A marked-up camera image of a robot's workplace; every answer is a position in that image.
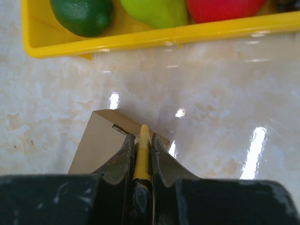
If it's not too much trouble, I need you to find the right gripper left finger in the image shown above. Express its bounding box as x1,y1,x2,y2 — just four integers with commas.
0,135,135,225

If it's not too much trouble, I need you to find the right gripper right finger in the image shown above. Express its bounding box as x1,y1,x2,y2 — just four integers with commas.
151,134,300,225

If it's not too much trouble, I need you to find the yellow utility knife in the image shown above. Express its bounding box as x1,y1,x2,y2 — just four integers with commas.
129,124,153,225

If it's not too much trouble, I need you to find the brown cardboard express box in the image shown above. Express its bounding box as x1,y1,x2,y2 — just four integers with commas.
67,109,170,174

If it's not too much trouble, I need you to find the yellow plastic tray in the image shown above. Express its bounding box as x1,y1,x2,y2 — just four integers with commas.
21,0,300,60

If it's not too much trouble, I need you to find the dark green lime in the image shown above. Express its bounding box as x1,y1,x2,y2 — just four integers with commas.
50,0,113,38

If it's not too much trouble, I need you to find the green pear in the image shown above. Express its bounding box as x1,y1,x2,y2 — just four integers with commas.
121,0,188,29

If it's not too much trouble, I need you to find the red apple front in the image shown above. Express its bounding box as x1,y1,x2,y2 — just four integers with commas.
186,0,266,23

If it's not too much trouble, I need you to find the purple grape bunch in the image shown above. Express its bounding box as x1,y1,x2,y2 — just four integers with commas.
277,0,300,13

